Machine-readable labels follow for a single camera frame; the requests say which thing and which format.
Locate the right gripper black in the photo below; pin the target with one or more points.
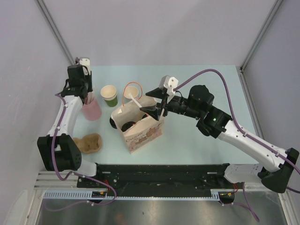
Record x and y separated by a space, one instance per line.
154 111

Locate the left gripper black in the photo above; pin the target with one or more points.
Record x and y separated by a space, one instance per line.
89 77

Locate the white stirrer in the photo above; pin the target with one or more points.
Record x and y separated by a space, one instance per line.
135 101

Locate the paper bag with orange handles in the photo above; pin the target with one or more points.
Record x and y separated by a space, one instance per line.
144 130

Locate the brown pulp cup carrier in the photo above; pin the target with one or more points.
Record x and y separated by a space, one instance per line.
89 144

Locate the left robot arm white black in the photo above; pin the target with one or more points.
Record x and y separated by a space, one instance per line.
58 149

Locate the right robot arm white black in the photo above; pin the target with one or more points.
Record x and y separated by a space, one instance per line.
276 165

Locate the bundle of white stirrers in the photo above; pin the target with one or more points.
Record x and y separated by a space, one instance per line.
89 98

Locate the white paper cup stack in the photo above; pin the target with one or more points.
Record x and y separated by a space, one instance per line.
130 92

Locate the green paper cup stack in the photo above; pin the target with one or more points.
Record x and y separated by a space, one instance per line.
109 94

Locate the pink holder cup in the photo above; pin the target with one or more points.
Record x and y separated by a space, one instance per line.
91 110

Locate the stack of black lids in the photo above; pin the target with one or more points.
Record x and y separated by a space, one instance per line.
112 123

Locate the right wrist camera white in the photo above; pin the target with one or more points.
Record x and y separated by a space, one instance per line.
168 84

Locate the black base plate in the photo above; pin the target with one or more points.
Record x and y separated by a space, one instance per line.
186 174

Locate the aluminium rail frame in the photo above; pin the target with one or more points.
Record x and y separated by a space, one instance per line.
46 180

